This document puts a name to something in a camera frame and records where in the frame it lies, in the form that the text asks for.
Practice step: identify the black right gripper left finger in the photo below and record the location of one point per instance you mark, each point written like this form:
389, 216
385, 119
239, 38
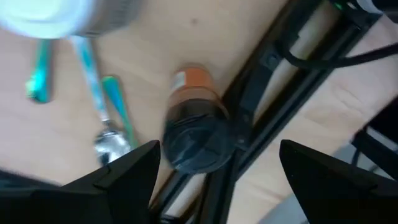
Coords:
124, 186

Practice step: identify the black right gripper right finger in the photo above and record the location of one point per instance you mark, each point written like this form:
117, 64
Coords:
326, 193

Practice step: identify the orange label jar black lid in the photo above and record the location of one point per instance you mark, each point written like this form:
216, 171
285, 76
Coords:
192, 93

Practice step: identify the teal plastic spoon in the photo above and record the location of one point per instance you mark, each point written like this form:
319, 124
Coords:
38, 77

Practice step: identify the white bowl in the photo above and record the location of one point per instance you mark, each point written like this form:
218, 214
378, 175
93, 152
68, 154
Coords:
46, 15

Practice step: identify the black aluminium table frame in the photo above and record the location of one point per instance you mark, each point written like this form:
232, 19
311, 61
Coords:
253, 93

